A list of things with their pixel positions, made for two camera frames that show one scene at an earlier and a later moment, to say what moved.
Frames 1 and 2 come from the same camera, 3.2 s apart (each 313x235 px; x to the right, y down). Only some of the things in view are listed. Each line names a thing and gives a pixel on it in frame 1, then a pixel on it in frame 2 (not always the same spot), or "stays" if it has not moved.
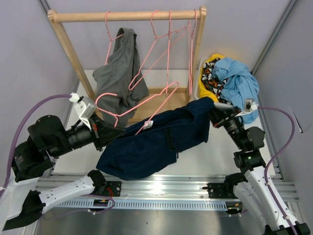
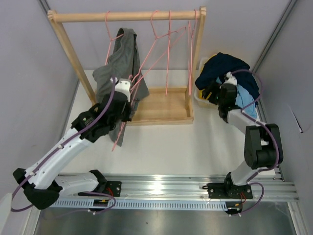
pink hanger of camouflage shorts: [167, 56] stays
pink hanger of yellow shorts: [190, 71] stays
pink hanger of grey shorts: [110, 38] stays
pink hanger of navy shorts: [176, 83] to [125, 123]
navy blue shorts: [148, 148] to [219, 64]
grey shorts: [120, 81] stays
